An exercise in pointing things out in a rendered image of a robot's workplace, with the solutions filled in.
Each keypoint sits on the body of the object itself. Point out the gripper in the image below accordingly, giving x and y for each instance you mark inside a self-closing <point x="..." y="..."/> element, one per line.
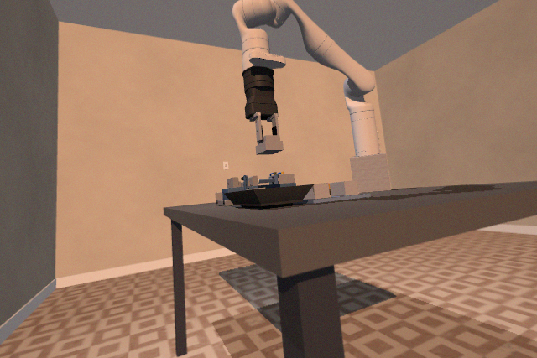
<point x="258" y="77"/>

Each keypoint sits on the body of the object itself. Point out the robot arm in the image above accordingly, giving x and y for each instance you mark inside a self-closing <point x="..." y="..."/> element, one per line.
<point x="248" y="14"/>

